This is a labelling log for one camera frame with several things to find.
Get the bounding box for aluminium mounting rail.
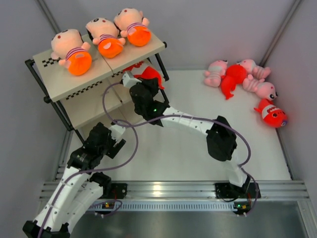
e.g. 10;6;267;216
38;180;310;201

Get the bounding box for purple cable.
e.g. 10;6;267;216
37;119;139;238
102;82;260;219

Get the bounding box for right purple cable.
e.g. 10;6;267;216
102;82;260;219

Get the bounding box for pink plush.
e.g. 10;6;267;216
242;78;278;101
204;60;228;87
236;59;271;79

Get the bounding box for left doll orange pants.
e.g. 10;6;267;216
51;29;92;76

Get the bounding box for beige three-tier shelf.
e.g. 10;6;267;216
25;35;169;141

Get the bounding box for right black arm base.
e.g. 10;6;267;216
215;182;262;200

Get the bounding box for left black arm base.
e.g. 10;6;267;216
108;183;128;199

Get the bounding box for right doll orange pants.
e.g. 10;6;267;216
113;8;152;47

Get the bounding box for white slotted cable duct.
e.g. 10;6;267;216
88;201;237;212

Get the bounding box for red plush fish white face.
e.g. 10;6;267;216
254;99;289;128

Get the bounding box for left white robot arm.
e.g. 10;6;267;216
22;122;126;238

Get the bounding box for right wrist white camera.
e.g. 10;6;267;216
121;71;142;88

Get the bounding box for doll orange pants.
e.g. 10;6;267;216
51;29;92;76
86;17;126;59
113;8;152;47

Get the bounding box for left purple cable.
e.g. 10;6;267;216
37;119;139;238

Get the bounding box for pink plush top right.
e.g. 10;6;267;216
236;59;271;79

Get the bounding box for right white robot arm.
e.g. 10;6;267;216
123;77;261;199

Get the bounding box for middle doll orange pants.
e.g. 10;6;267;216
86;17;126;59

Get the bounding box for pink plush left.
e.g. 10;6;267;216
204;60;228;87

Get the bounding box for wrist white camera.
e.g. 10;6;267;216
121;71;142;88
109;124;125;141

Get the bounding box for pink plush lower right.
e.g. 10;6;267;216
242;78;278;101

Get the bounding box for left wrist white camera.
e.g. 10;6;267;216
109;124;125;141

